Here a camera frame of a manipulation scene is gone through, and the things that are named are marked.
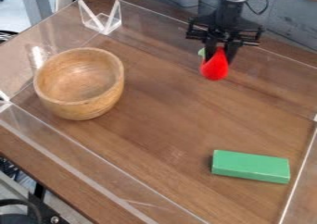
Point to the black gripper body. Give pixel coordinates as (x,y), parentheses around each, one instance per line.
(223,26)

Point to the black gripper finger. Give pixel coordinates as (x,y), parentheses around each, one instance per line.
(210,46)
(231,48)

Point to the red felt fruit green leaf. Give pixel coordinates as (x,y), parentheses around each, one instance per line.
(214,69)

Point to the wooden bowl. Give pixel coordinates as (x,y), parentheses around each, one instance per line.
(80,82)

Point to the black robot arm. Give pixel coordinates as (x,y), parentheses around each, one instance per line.
(224,27)

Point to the green rectangular block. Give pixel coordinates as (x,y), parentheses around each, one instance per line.
(248,166)

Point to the black clamp under table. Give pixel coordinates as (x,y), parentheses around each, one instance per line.
(28,212)

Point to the clear acrylic corner bracket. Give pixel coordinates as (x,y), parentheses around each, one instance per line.
(100,22)

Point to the clear acrylic tray enclosure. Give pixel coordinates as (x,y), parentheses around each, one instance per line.
(133,167)

